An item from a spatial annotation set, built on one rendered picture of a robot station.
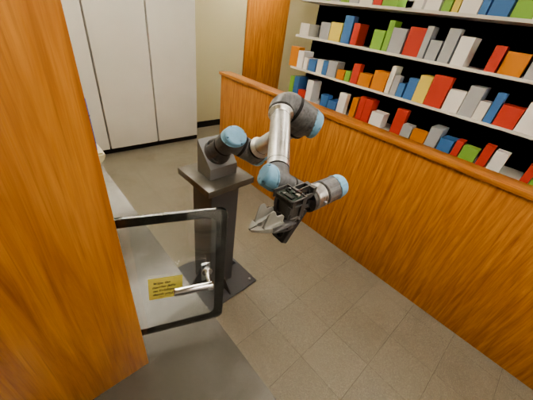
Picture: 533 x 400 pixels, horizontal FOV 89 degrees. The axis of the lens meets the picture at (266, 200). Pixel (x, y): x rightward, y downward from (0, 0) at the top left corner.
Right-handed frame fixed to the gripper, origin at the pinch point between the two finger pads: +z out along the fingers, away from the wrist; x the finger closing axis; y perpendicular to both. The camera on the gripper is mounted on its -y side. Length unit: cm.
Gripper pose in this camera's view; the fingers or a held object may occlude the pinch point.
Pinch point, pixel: (253, 230)
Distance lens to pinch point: 65.4
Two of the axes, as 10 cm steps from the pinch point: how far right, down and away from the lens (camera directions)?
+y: 1.3, -8.2, -5.6
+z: -7.4, 2.9, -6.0
